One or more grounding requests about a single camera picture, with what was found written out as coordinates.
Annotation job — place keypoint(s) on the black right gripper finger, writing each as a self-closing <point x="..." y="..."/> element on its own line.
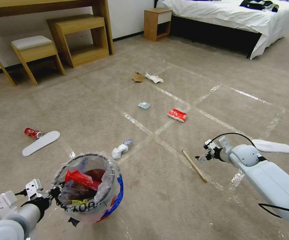
<point x="204" y="155"/>
<point x="204" y="160"/>

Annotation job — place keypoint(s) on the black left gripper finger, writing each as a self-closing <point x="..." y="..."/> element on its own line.
<point x="56" y="192"/>
<point x="60" y="204"/>

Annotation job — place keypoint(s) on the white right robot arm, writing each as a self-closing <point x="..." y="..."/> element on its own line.
<point x="264" y="175"/>

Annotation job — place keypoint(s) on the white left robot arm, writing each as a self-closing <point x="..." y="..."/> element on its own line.
<point x="7" y="225"/>

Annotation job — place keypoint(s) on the clear printed plastic bin bag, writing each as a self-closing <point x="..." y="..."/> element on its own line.
<point x="109" y="195"/>

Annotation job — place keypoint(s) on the wooden stick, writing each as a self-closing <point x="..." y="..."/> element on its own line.
<point x="194" y="165"/>

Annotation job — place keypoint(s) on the red snack wrapper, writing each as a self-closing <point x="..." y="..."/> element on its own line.
<point x="80" y="178"/>

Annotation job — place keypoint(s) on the red crumpled snack packet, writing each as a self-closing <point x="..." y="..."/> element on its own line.
<point x="177" y="115"/>

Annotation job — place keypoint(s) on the white flat slipper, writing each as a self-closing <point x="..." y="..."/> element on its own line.
<point x="41" y="143"/>
<point x="274" y="146"/>

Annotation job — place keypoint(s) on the crushed red soda can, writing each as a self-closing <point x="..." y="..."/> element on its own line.
<point x="32" y="132"/>

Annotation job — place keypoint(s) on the crumpled white blue tissue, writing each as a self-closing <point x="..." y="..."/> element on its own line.
<point x="120" y="149"/>

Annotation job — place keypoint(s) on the light blue crumpled paper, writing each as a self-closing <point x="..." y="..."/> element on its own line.
<point x="144" y="105"/>

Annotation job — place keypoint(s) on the crumpled white paper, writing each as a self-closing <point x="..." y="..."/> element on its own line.
<point x="154" y="78"/>

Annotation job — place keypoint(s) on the brown cardboard scrap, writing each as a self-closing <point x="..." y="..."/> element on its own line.
<point x="137" y="76"/>

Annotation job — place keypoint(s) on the bed with white sheet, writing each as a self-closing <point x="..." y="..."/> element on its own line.
<point x="229" y="17"/>

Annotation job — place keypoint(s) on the wooden nightstand white drawer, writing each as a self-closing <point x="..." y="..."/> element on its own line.
<point x="157" y="21"/>

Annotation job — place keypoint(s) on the wooden stool grey cushion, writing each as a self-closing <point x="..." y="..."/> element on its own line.
<point x="32" y="47"/>

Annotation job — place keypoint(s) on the dark clothes pile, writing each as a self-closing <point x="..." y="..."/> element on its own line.
<point x="258" y="4"/>

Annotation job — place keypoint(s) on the wooden open shelf unit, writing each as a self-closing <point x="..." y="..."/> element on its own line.
<point x="79" y="27"/>

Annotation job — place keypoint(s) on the wooden desk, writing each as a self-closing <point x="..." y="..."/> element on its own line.
<point x="44" y="6"/>

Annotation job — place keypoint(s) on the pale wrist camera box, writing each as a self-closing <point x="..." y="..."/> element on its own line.
<point x="207" y="144"/>
<point x="33" y="187"/>

